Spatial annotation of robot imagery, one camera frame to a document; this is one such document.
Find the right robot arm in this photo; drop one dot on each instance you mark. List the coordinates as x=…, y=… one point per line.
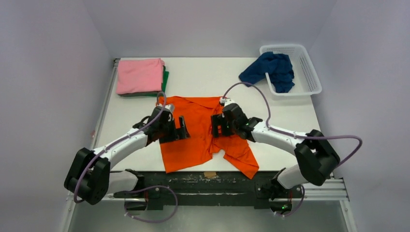
x=316, y=158

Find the blue t shirt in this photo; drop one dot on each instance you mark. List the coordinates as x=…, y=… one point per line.
x=278, y=67

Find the folded green t shirt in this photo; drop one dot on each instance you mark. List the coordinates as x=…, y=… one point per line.
x=165, y=76

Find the white plastic basket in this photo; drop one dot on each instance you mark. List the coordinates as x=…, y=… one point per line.
x=306, y=80

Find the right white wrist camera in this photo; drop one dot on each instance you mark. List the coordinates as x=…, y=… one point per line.
x=226, y=101

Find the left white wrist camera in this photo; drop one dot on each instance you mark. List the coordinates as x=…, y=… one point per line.
x=167, y=107

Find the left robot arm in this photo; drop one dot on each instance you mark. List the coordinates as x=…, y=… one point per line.
x=105, y=160

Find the folded pink t shirt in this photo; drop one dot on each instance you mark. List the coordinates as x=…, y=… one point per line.
x=137, y=76

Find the orange t shirt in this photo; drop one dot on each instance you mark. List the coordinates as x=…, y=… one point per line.
x=200, y=147

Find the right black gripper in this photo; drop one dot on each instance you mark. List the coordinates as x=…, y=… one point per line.
x=219, y=124

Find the aluminium table frame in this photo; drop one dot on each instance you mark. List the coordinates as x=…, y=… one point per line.
x=212, y=76

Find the brown tape piece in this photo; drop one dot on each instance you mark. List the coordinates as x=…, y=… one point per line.
x=210, y=175

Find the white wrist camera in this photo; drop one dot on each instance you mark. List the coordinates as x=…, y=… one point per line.
x=167, y=107
x=226, y=101

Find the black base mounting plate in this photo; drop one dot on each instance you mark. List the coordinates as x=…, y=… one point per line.
x=266, y=190

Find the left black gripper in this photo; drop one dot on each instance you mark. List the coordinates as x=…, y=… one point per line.
x=177, y=133

